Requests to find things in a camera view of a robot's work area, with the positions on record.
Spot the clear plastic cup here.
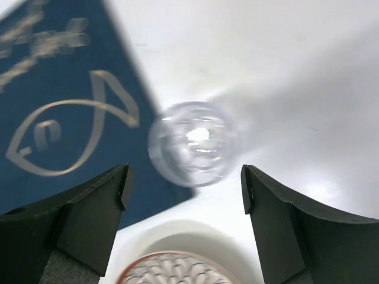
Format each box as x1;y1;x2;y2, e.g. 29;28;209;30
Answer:
147;101;240;188

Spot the floral patterned ceramic plate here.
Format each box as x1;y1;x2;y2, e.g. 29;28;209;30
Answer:
116;251;233;283

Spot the blue fish placemat cloth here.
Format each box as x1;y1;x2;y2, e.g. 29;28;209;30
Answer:
1;1;194;227

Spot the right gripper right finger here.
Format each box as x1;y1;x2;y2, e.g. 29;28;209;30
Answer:
241;165;378;283

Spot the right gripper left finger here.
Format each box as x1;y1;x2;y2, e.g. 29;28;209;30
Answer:
1;164;133;283

